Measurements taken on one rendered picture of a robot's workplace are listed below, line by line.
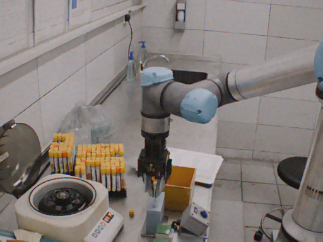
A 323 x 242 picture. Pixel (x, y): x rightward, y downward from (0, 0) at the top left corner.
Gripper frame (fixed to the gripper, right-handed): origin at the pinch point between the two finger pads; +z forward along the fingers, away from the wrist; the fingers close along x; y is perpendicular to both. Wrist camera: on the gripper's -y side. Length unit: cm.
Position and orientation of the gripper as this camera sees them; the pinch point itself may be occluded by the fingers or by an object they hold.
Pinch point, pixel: (154, 191)
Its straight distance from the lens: 106.3
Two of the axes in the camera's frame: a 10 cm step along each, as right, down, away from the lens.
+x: 9.9, 0.8, -1.0
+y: -1.2, 3.9, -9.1
